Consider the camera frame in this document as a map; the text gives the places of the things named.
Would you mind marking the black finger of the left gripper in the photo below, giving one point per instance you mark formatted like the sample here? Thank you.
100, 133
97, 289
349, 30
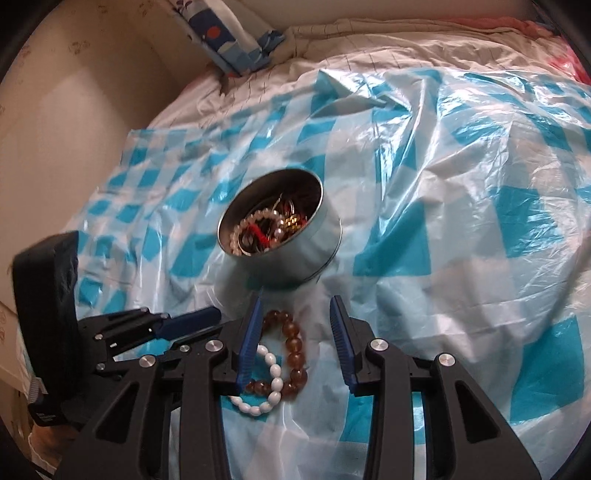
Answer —
184, 322

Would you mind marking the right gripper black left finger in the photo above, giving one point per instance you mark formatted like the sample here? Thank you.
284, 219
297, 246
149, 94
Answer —
127, 436

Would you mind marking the round silver metal tin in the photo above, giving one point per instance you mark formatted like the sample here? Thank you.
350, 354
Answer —
281, 230

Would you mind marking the blue white checkered plastic sheet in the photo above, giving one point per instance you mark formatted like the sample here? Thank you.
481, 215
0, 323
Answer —
465, 207

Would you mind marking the blue white patterned curtain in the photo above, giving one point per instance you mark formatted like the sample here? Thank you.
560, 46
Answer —
238, 41

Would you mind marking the striped beige bed sheet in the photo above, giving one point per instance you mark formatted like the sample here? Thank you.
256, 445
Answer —
368, 46

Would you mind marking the red white checkered plastic bag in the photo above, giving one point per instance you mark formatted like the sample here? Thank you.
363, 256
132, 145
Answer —
569, 63

